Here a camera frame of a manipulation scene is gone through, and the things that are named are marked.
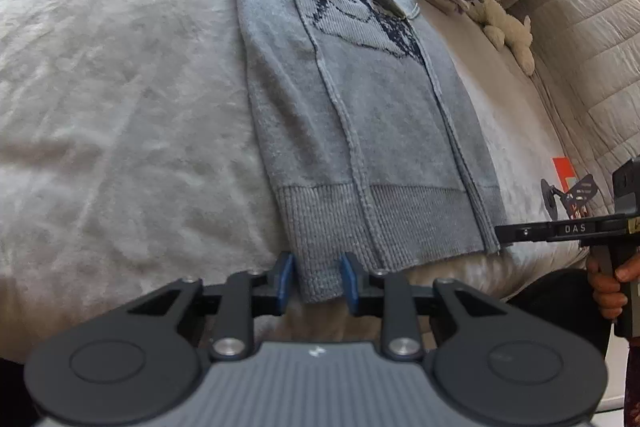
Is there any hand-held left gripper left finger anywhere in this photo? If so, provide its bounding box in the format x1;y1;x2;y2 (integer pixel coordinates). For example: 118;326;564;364
127;253;295;360

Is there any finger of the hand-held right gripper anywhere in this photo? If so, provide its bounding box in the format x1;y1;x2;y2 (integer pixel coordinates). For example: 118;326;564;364
495;223;554;247

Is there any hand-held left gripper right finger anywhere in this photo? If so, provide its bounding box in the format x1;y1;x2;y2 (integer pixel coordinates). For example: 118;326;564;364
340;253;507;360

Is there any grey knit sweater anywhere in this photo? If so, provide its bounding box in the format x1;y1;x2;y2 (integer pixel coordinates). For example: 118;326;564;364
227;0;508;305

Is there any person's right hand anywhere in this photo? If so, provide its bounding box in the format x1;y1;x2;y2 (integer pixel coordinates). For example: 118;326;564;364
586;255;640;323

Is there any person's dark trouser leg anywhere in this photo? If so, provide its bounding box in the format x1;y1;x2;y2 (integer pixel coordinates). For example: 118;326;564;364
505;267;608;358

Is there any orange flat packet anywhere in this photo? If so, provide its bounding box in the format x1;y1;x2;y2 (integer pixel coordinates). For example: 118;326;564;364
552;157;576;188

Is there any grey quilted headboard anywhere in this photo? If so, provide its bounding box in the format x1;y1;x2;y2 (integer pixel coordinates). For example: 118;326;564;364
525;0;640;208

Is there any white plush dog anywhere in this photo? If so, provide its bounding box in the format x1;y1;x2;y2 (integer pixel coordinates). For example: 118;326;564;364
472;2;536;75

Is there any grey round disc mount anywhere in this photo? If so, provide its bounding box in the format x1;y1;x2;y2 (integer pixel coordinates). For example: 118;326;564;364
541;174;598;214

